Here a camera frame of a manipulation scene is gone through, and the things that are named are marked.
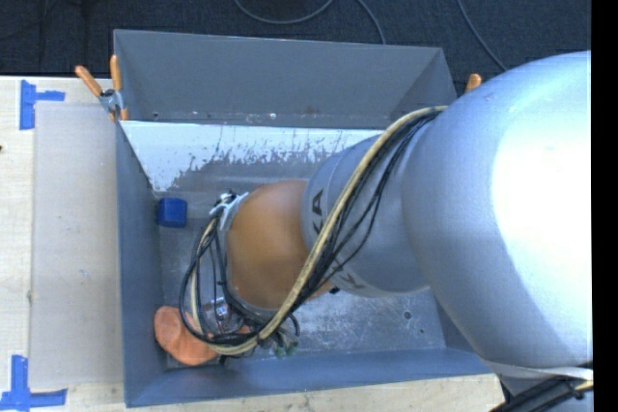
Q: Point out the orange rounded soft object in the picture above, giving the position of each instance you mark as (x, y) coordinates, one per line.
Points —
(174, 335)

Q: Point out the blue cube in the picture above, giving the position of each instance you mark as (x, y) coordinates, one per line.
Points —
(172, 212)

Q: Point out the pale wood flat board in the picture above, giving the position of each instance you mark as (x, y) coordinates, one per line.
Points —
(72, 231)

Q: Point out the grey metal bin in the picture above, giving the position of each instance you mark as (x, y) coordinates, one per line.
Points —
(270, 82)

